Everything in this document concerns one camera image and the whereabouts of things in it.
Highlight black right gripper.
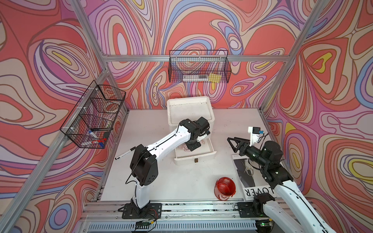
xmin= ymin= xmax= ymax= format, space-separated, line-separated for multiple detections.
xmin=227 ymin=137 xmax=269 ymax=168

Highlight white bottom drawer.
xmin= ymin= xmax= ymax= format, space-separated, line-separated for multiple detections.
xmin=174 ymin=138 xmax=217 ymax=166

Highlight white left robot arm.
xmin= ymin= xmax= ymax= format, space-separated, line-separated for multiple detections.
xmin=120 ymin=117 xmax=210 ymax=219

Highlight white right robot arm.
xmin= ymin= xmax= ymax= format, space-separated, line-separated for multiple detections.
xmin=227 ymin=137 xmax=334 ymax=233

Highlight white drawer cabinet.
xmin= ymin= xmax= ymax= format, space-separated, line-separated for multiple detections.
xmin=167 ymin=96 xmax=215 ymax=137

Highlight white LOVER book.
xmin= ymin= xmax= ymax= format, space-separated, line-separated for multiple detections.
xmin=232 ymin=154 xmax=278 ymax=202

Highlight red metal bucket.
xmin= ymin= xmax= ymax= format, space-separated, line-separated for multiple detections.
xmin=214 ymin=177 xmax=236 ymax=201

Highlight black white marker pen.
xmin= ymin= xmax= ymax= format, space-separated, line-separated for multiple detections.
xmin=115 ymin=147 xmax=136 ymax=160

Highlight yellow item in basket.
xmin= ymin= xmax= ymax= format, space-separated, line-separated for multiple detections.
xmin=208 ymin=73 xmax=222 ymax=83

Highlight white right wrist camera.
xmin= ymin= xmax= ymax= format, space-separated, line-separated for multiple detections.
xmin=248 ymin=126 xmax=264 ymax=146

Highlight black wire basket back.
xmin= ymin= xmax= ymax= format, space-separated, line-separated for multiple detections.
xmin=168 ymin=49 xmax=232 ymax=83

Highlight black wire basket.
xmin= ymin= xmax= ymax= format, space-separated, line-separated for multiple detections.
xmin=60 ymin=81 xmax=126 ymax=149
xmin=168 ymin=49 xmax=232 ymax=83

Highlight black wire basket left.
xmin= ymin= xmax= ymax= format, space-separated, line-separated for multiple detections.
xmin=60 ymin=81 xmax=126 ymax=149

